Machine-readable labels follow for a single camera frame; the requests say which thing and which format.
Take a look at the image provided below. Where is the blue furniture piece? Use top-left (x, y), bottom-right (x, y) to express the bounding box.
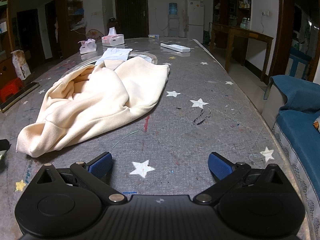
top-left (285, 47), bottom-right (313, 80)

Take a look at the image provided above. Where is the white remote control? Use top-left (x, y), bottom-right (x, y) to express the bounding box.
top-left (160, 42), bottom-right (191, 53)

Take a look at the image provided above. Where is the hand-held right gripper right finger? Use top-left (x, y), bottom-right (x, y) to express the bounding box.
top-left (192, 152), bottom-right (288, 205)

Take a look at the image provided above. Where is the grey star-print table cover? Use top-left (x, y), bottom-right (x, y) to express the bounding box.
top-left (0, 37), bottom-right (300, 240)

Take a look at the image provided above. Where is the wooden shelf with jars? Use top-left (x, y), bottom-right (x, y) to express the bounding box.
top-left (212, 0), bottom-right (252, 28)

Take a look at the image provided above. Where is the white paper bag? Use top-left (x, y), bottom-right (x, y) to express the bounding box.
top-left (12, 50), bottom-right (32, 80)

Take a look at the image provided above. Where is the white refrigerator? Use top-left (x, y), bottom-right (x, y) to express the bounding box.
top-left (185, 0), bottom-right (204, 40)

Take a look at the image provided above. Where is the dark tablet gold edge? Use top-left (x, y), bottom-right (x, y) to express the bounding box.
top-left (0, 82), bottom-right (40, 113)

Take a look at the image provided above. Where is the sofa with blue cover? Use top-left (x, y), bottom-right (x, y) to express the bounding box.
top-left (260, 75), bottom-right (320, 230)

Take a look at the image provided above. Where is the electric fan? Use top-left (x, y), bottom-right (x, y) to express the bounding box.
top-left (85, 29), bottom-right (104, 42)

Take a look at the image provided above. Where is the wooden shelf with blue items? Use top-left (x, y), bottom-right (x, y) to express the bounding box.
top-left (55, 0), bottom-right (87, 58)

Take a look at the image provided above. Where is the white pink tissue pack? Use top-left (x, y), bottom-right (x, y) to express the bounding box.
top-left (78, 39), bottom-right (97, 54)

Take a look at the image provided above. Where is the white water dispenser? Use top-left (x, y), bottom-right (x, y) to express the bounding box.
top-left (167, 14), bottom-right (180, 38)

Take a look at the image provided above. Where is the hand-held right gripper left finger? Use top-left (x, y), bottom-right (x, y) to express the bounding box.
top-left (31, 152), bottom-right (127, 205)

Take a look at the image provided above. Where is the pink tissue box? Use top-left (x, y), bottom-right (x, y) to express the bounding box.
top-left (101, 27), bottom-right (125, 47)

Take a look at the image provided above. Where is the red plastic stool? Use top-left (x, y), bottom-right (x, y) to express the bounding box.
top-left (0, 77), bottom-right (24, 103)

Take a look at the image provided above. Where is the cream sweater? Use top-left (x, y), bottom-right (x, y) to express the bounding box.
top-left (16, 56), bottom-right (170, 158)

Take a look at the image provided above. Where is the round table hotplate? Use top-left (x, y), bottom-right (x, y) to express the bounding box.
top-left (60, 51), bottom-right (158, 78)

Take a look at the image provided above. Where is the white folded cloth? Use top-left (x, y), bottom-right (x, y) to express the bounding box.
top-left (95, 47), bottom-right (153, 67)

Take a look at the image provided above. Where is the wooden side desk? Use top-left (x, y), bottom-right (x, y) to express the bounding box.
top-left (210, 22), bottom-right (274, 82)

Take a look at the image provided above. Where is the dark wooden door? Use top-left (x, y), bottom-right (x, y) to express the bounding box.
top-left (114, 0), bottom-right (150, 39)

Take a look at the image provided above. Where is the wooden cabinet shelf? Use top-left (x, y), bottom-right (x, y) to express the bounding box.
top-left (0, 0), bottom-right (19, 80)

